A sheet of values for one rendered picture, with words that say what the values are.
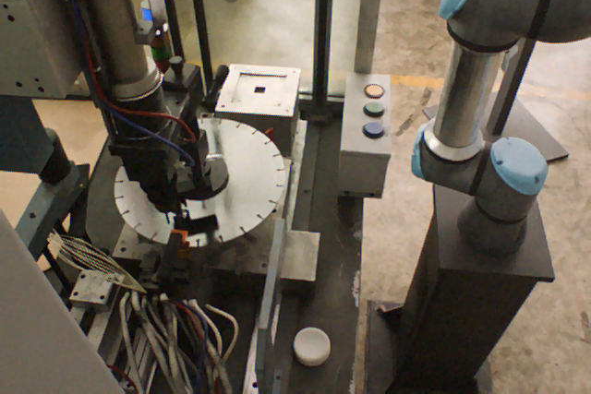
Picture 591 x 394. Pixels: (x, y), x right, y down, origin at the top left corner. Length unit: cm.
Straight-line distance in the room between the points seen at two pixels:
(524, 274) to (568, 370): 86
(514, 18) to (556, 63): 246
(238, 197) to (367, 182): 35
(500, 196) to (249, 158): 50
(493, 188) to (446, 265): 20
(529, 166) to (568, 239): 127
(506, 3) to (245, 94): 69
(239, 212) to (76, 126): 69
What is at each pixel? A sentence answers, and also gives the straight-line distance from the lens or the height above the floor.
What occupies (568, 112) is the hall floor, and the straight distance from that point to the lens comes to 294.
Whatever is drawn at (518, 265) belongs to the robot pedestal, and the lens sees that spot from 124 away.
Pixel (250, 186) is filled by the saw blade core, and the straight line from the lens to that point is 101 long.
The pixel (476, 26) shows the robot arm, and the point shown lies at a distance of 83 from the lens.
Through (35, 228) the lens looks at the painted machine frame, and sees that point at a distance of 92.
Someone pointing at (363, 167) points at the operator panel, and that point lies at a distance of 119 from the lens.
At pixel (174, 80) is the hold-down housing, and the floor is 125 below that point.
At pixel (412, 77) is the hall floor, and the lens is 288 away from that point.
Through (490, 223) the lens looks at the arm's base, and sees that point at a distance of 118.
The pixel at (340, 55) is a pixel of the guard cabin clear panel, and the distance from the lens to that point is 137.
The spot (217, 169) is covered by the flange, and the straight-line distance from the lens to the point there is 103.
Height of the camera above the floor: 171
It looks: 48 degrees down
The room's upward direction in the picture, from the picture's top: 1 degrees counter-clockwise
